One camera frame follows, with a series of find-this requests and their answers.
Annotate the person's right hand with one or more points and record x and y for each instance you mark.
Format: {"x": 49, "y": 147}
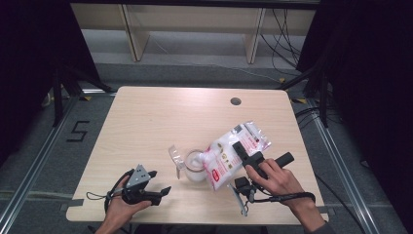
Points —
{"x": 279, "y": 183}

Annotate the grey tape strip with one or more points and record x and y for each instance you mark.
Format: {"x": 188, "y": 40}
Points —
{"x": 73, "y": 204}
{"x": 326, "y": 210}

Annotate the black metal stand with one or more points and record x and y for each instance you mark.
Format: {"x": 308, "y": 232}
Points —
{"x": 323, "y": 97}
{"x": 58, "y": 97}

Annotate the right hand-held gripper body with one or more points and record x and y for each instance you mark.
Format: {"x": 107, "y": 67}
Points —
{"x": 255, "y": 159}

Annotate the round dark table grommet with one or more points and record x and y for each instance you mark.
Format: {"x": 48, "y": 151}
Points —
{"x": 235, "y": 101}

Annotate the white red-printed plastic pouch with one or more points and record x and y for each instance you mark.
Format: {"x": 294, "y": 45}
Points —
{"x": 220, "y": 156}

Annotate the black curtain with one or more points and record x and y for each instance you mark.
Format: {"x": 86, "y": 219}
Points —
{"x": 373, "y": 81}
{"x": 29, "y": 65}

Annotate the person's left hand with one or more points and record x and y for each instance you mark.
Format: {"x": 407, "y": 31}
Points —
{"x": 118, "y": 209}

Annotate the yellow black tape mark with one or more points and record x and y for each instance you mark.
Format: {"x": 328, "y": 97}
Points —
{"x": 281, "y": 80}
{"x": 86, "y": 98}

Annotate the aluminium floor rail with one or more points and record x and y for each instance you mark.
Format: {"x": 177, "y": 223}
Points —
{"x": 344, "y": 175}
{"x": 35, "y": 169}

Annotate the light wooden shelf unit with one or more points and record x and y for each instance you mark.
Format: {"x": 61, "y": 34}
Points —
{"x": 136, "y": 42}

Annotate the clear glass measuring cup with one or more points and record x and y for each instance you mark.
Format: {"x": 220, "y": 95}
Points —
{"x": 194, "y": 172}

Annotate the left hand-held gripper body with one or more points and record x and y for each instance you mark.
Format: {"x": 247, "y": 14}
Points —
{"x": 138, "y": 177}

